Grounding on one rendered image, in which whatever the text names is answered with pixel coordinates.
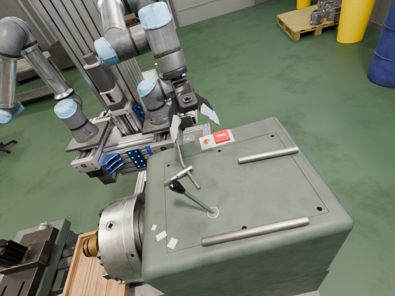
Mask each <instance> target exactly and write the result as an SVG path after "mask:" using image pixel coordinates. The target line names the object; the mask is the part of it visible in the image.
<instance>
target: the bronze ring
mask: <svg viewBox="0 0 395 296"><path fill-rule="evenodd" d="M82 249H83V253H84V255H85V256H86V257H97V254H98V250H99V244H98V238H97V236H96V235H93V236H92V237H88V238H86V239H85V241H84V242H83V246H82Z"/></svg>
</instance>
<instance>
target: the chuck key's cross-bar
mask: <svg viewBox="0 0 395 296"><path fill-rule="evenodd" d="M176 147H177V150H178V155H179V160H180V163H181V165H182V167H183V168H186V166H185V164H184V162H183V159H182V154H181V151H180V147H179V142H178V139H177V140H176ZM187 174H188V176H189V177H190V179H191V180H192V181H193V183H194V184H195V186H196V187H197V189H198V190H199V189H201V187H200V185H199V184H198V182H197V181H196V180H195V178H194V177H193V176H192V174H191V172H190V171H187Z"/></svg>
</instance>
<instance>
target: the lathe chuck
mask: <svg viewBox="0 0 395 296"><path fill-rule="evenodd" d="M130 196H132V195H130ZM130 196H126V197H122V198H119V199H116V200H112V201H111V203H113V202H114V201H115V202H114V203H113V204H112V205H110V206H109V205H107V206H106V207H105V209H104V211H103V213H102V215H101V219H100V222H99V231H98V244H99V253H100V256H101V260H102V264H103V267H104V269H105V271H106V273H107V274H108V276H109V277H110V278H111V280H114V279H115V278H116V277H118V278H120V279H122V280H123V281H118V282H117V283H118V284H127V283H130V282H134V281H139V280H142V279H143V278H141V277H140V276H138V275H137V273H135V271H134V270H133V268H132V266H131V264H130V262H129V259H128V256H127V253H126V248H125V243H124V239H123V214H124V210H125V206H126V203H127V201H128V199H129V197H130ZM110 221H114V222H115V227H114V229H113V230H112V231H108V230H107V229H106V225H107V224H108V222H110Z"/></svg>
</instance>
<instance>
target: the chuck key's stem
mask: <svg viewBox="0 0 395 296"><path fill-rule="evenodd" d="M187 171H190V172H191V171H193V168H192V166H191V165H190V166H188V167H186V168H184V169H183V170H181V171H179V172H177V173H176V174H175V175H174V176H173V177H171V178H168V179H166V180H165V181H163V183H164V185H165V186H167V185H168V184H169V183H170V182H171V181H172V180H174V179H179V178H181V177H183V176H184V175H186V174H187Z"/></svg>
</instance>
